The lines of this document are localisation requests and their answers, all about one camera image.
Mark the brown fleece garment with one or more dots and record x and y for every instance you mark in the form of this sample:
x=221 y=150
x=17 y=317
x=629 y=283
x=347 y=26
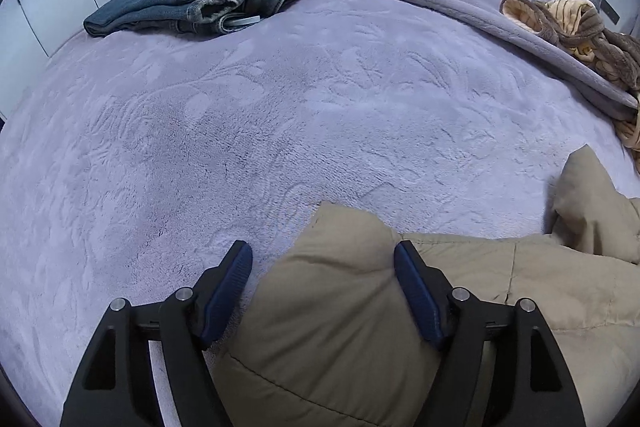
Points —
x=527 y=15

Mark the beige puffer jacket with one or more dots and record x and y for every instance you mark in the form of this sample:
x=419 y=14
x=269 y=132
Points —
x=359 y=325

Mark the cream striped garment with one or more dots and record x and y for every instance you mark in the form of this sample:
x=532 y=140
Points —
x=582 y=33

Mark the purple bed blanket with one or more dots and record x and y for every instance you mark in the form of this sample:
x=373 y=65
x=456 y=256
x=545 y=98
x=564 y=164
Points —
x=137 y=159

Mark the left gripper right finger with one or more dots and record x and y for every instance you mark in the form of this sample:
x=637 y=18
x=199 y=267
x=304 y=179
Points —
x=530 y=383

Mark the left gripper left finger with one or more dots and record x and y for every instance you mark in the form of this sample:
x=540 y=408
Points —
x=113 y=385

